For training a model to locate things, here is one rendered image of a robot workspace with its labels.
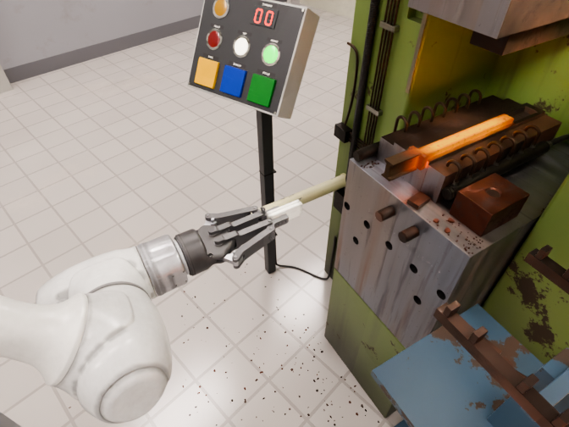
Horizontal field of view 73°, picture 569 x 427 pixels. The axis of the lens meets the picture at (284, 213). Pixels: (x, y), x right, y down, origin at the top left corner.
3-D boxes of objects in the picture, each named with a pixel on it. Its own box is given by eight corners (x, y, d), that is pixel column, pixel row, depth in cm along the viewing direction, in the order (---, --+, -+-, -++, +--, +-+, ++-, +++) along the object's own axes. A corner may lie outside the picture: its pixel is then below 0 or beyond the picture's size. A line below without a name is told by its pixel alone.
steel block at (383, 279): (416, 360, 105) (470, 257, 74) (334, 267, 129) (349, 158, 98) (538, 275, 126) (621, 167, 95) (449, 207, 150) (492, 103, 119)
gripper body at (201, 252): (176, 254, 69) (223, 235, 73) (193, 288, 64) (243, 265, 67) (167, 225, 64) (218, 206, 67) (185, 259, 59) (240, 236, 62)
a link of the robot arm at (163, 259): (162, 307, 62) (196, 291, 64) (148, 273, 56) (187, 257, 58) (146, 268, 68) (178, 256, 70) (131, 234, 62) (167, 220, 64)
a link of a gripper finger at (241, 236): (212, 237, 65) (215, 242, 64) (270, 214, 69) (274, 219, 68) (215, 252, 67) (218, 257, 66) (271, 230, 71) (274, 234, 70)
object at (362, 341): (384, 419, 138) (415, 361, 106) (323, 335, 161) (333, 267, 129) (486, 344, 159) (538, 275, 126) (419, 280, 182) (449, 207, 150)
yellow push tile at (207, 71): (211, 88, 113) (218, 62, 110) (193, 82, 115) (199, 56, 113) (215, 89, 114) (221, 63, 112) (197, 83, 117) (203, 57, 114)
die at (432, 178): (435, 203, 86) (446, 174, 80) (376, 158, 98) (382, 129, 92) (548, 147, 101) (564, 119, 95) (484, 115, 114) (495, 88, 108)
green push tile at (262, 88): (267, 107, 105) (275, 79, 102) (245, 100, 107) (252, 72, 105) (271, 108, 106) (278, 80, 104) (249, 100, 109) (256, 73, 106)
